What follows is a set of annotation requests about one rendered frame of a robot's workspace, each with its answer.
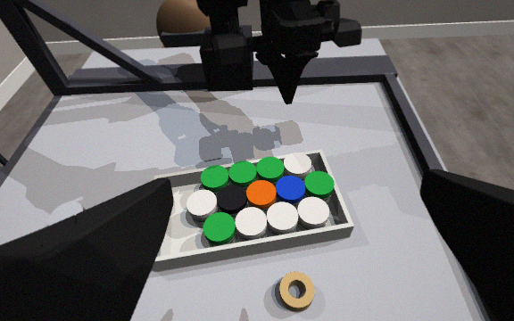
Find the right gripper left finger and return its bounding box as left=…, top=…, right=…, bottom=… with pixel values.
left=0, top=178, right=174, bottom=321

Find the tan roll of tape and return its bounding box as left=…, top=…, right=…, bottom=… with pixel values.
left=279, top=272, right=315, bottom=312

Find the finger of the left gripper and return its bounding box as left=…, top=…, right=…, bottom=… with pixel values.
left=255, top=53, right=289, bottom=104
left=285, top=52, right=319, bottom=104

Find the grey cylinder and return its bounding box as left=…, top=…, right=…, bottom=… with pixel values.
left=48, top=202, right=86, bottom=226

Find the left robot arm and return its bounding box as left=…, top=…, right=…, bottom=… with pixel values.
left=196, top=0, right=340, bottom=55

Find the black jar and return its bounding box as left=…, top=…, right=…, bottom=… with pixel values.
left=217, top=185, right=248, bottom=221

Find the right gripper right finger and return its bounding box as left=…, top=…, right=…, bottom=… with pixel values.
left=420, top=169, right=514, bottom=321

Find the blue jar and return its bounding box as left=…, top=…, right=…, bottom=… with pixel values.
left=276, top=176, right=305, bottom=209

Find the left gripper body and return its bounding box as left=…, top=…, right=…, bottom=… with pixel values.
left=211, top=0, right=362, bottom=65

